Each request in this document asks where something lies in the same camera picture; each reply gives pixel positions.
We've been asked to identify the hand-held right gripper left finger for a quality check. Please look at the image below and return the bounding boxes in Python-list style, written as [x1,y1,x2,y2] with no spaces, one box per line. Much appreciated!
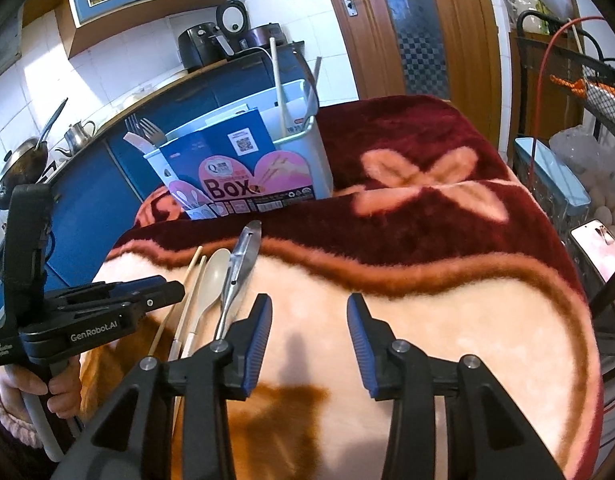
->
[52,294,273,480]

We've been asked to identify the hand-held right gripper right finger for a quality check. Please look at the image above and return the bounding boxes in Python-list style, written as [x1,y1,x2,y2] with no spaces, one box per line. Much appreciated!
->
[346,293,558,480]

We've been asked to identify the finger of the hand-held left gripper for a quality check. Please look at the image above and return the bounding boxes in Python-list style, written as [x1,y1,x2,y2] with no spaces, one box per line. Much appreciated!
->
[46,275,168,302]
[54,282,186,322]

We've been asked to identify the wooden chopstick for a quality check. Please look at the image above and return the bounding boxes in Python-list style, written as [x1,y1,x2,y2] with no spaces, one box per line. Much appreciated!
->
[268,37,289,137]
[150,245,204,361]
[167,255,208,362]

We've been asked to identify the beige spoon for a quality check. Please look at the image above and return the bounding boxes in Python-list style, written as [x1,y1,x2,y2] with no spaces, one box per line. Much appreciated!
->
[181,248,232,359]

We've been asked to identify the stainless steel knife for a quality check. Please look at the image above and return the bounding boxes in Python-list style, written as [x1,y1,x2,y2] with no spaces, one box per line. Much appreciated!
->
[214,219,262,342]

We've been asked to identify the light blue utensil holder box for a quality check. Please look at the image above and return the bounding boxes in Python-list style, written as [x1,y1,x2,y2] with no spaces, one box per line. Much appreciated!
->
[142,78,335,221]

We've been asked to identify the person's left hand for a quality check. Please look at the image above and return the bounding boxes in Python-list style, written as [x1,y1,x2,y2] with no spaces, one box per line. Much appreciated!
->
[0,359,84,421]

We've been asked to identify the dark steel wok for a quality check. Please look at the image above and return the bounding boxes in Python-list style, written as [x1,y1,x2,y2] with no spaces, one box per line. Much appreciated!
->
[0,98,69,210]

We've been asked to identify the blue kitchen base cabinet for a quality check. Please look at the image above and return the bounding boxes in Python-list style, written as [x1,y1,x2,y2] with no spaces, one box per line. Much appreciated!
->
[0,40,319,333]

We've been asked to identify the steel kettle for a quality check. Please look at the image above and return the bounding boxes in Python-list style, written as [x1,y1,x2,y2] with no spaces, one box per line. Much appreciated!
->
[54,119,97,157]

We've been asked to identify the red pink floral blanket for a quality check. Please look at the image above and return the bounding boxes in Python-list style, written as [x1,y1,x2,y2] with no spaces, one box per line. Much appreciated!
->
[80,94,607,480]

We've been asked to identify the blue pink cardboard packaging sleeve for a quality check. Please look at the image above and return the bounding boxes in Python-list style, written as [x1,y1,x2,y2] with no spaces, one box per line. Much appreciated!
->
[160,108,319,221]

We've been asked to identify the black air fryer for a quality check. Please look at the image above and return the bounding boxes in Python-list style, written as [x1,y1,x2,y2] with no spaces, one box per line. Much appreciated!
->
[178,26,224,72]

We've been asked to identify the smartphone with pink screen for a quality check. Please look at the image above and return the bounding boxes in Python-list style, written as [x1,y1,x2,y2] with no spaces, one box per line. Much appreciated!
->
[569,218,615,319]

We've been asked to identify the light blue plastic container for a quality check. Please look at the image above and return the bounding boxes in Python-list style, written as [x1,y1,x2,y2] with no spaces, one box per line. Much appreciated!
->
[513,135,591,222]

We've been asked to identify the rice cooker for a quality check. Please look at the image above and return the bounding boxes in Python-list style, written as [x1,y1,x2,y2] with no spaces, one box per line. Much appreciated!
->
[216,0,288,57]

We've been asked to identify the tray of eggs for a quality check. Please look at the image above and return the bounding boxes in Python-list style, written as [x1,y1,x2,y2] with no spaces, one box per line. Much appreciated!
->
[581,166,615,247]

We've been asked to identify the clear plastic bag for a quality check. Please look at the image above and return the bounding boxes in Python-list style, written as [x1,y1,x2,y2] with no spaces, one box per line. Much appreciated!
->
[549,127,604,177]

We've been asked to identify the wooden door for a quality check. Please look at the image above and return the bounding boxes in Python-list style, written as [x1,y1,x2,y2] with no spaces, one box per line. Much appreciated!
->
[319,0,511,104]

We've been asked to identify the orange net bag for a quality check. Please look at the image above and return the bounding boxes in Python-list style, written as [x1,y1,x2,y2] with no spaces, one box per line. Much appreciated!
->
[549,73,589,99]

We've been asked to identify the black wire rack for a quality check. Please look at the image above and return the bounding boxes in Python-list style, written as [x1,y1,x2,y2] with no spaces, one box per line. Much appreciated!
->
[516,10,615,356]
[534,15,615,142]

